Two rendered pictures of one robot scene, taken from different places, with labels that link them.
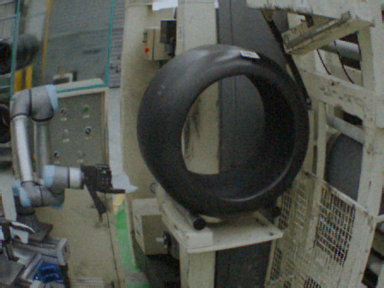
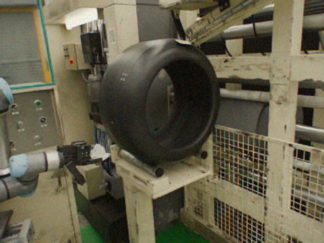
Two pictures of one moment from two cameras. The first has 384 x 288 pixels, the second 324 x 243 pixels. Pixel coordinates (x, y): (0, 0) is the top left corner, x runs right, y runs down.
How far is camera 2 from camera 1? 0.81 m
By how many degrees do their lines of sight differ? 19
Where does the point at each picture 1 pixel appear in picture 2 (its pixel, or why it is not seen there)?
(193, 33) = (123, 36)
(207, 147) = not seen: hidden behind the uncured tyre
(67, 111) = (18, 105)
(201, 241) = (161, 186)
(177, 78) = (136, 66)
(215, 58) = (161, 47)
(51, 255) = not seen: outside the picture
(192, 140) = not seen: hidden behind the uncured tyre
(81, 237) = (42, 207)
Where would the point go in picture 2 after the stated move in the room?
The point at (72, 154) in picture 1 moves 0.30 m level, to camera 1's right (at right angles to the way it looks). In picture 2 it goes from (29, 140) to (83, 131)
